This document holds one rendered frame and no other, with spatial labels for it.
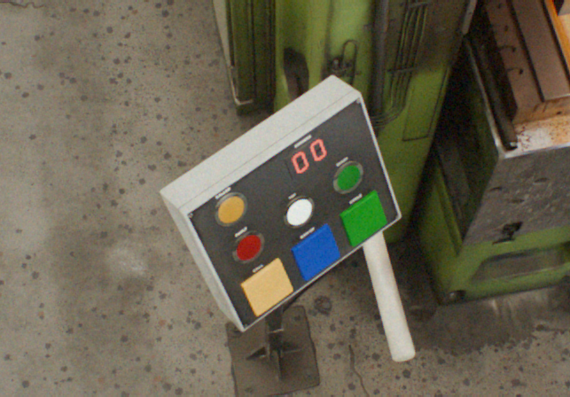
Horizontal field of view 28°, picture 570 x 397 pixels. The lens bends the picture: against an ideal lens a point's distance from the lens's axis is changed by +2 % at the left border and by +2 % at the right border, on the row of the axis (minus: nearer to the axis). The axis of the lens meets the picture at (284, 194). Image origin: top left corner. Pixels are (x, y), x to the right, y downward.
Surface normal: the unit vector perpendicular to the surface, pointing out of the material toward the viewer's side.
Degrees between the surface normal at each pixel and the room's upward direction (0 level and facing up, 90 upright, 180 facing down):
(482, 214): 90
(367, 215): 60
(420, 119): 90
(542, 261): 0
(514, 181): 90
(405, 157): 90
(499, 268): 0
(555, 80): 0
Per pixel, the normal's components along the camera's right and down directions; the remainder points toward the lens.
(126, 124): 0.00, -0.39
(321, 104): -0.29, -0.71
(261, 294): 0.52, 0.44
